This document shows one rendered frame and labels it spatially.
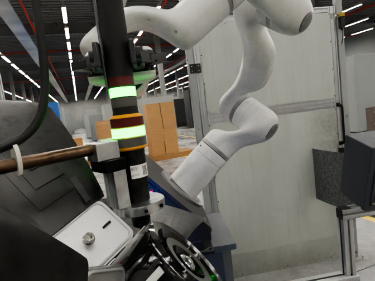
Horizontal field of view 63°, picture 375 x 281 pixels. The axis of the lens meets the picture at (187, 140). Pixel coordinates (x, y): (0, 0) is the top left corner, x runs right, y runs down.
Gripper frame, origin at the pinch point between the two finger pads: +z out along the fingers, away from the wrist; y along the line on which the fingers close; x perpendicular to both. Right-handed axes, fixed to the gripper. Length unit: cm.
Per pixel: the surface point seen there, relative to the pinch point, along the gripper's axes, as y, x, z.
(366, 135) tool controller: -62, -21, -36
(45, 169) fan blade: 10.2, -13.1, 2.1
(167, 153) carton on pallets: -39, -129, -819
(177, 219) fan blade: -5.7, -28.3, -15.0
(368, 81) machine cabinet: -643, 4, -783
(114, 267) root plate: 1.6, -20.7, 14.7
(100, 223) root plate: 4.1, -19.8, 5.3
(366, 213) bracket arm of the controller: -59, -43, -35
